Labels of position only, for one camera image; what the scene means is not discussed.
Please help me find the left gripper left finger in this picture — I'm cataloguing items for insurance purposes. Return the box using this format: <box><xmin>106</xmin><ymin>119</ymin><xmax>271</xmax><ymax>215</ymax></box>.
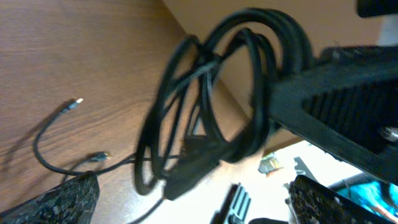
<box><xmin>1</xmin><ymin>171</ymin><xmax>100</xmax><ymax>224</ymax></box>

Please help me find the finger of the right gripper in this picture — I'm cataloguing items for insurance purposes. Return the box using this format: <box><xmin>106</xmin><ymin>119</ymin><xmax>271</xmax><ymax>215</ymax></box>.
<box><xmin>269</xmin><ymin>45</ymin><xmax>397</xmax><ymax>184</ymax></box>

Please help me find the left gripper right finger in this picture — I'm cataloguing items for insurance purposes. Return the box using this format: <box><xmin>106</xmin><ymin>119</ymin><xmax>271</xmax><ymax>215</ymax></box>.
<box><xmin>288</xmin><ymin>175</ymin><xmax>390</xmax><ymax>224</ymax></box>

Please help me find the thin black USB cable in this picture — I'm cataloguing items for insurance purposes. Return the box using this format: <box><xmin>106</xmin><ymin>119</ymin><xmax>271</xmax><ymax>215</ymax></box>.
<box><xmin>32</xmin><ymin>98</ymin><xmax>187</xmax><ymax>224</ymax></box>

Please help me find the thick black USB cable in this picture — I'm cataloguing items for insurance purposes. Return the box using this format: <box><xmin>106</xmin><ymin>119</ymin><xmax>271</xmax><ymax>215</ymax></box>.
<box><xmin>133</xmin><ymin>7</ymin><xmax>315</xmax><ymax>202</ymax></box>

